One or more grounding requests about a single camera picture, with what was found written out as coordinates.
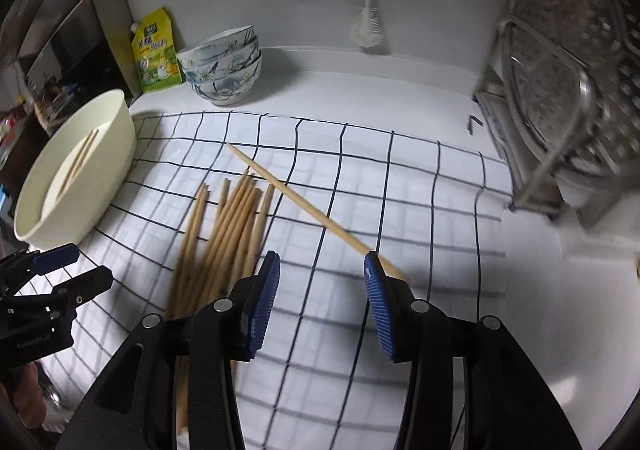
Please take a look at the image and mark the large perforated steel steamer plate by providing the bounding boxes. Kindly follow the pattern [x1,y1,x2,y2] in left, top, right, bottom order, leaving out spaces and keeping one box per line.
[545,0,640,171]

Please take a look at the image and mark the wooden chopstick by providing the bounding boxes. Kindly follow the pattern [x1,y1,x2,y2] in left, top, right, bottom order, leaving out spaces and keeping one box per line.
[66,130,94,179]
[226,143,409,281]
[56,129,100,199]

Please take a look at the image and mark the blue patterned ceramic bowl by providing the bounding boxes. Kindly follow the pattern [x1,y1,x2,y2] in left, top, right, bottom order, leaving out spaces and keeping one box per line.
[176,26,260,73]
[180,48,262,86]
[187,57,264,106]

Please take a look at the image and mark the pile of wooden chopsticks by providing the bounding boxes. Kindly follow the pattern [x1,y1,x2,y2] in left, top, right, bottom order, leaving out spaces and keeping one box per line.
[165,169,276,436]

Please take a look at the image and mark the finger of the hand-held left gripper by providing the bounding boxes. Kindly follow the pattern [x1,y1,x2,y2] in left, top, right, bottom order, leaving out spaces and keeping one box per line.
[49,266,115,311]
[0,243,81,291]

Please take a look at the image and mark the yellow green refill pouch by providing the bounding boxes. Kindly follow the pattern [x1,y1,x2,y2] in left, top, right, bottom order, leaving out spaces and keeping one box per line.
[131,7,185,93]

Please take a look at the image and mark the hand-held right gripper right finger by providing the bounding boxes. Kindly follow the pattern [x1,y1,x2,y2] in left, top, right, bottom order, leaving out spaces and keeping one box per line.
[363,251,583,450]

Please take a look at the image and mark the steel dish rack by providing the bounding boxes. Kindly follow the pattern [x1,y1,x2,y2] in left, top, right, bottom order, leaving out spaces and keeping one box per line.
[472,0,640,231]

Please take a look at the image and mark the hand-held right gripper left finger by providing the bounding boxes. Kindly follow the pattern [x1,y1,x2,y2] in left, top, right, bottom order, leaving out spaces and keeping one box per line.
[57,250,282,450]

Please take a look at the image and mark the person's left hand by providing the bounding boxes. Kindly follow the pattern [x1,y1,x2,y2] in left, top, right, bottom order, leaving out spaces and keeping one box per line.
[14,362,52,427]

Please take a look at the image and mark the white black-checked cloth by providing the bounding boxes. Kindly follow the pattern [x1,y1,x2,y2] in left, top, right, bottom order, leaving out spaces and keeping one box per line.
[37,110,507,450]

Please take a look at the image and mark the small perforated steel steamer plate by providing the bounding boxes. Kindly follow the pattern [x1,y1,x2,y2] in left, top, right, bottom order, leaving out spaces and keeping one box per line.
[500,16,598,171]

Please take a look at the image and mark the white round plate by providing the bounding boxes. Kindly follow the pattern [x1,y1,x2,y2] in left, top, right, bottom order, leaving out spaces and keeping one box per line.
[13,88,138,251]

